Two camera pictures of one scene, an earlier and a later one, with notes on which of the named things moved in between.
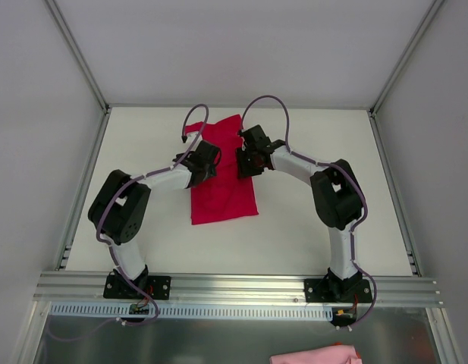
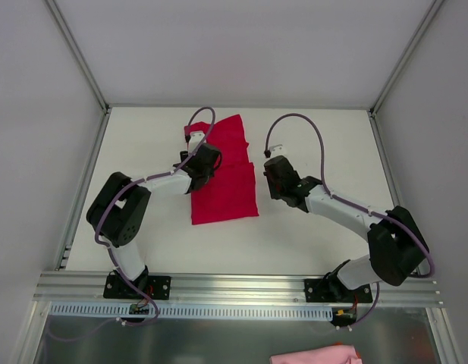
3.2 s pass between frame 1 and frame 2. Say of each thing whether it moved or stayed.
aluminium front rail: stayed
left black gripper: stayed
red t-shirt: stayed
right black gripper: moved
